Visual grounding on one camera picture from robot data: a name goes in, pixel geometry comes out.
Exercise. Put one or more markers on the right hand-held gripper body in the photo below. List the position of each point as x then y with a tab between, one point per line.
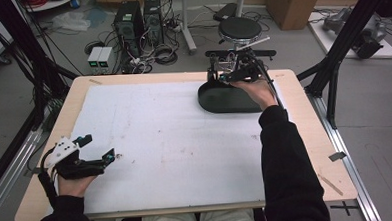
247	71

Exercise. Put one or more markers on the person's left hand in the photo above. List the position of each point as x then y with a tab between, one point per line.
74	186

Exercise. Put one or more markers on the black key rack with tray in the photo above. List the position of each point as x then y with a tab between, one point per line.
217	99

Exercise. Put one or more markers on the white power supply unit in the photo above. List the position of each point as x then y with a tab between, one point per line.
94	57
105	57

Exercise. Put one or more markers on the brown tape strip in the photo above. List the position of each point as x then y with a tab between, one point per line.
95	82
333	186

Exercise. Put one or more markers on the brown cardboard box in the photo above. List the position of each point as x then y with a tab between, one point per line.
293	6

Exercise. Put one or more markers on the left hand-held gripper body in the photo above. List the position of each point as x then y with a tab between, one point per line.
64	150

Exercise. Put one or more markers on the black flat pad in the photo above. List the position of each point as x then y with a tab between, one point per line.
224	11

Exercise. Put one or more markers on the black round stool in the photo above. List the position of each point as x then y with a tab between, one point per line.
239	28

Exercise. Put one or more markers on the grey machine part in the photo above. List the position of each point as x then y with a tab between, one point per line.
336	19

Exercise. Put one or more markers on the white floor board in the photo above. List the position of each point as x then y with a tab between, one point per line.
386	50

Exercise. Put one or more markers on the white table mat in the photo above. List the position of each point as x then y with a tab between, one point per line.
172	148

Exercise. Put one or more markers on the grey and black machine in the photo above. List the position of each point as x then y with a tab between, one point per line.
372	37

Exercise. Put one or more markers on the grey metal stand leg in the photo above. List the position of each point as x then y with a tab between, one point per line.
187	27

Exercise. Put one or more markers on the slim black computer tower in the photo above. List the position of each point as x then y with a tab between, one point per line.
152	20

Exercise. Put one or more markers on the large black computer tower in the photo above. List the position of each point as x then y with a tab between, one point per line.
128	26

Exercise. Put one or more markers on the aluminium rail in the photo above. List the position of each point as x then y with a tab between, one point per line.
9	168
357	183

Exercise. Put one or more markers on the clear plastic bag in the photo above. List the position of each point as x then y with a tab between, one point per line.
71	22

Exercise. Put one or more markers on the white round table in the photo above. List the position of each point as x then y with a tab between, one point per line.
54	2

